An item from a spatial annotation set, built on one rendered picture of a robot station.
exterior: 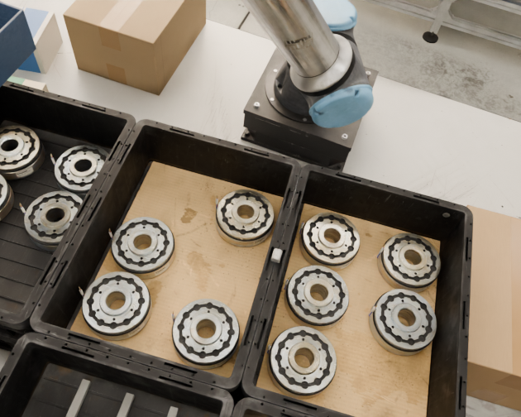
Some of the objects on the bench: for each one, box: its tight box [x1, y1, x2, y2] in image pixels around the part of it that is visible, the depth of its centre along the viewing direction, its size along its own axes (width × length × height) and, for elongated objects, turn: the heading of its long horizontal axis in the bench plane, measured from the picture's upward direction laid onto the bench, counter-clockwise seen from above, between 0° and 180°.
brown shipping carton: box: [466, 205, 521, 416], centre depth 91 cm, size 30×22×16 cm
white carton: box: [12, 5, 63, 74], centre depth 121 cm, size 20×12×9 cm, turn 79°
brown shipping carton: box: [63, 0, 206, 96], centre depth 124 cm, size 30×22×16 cm
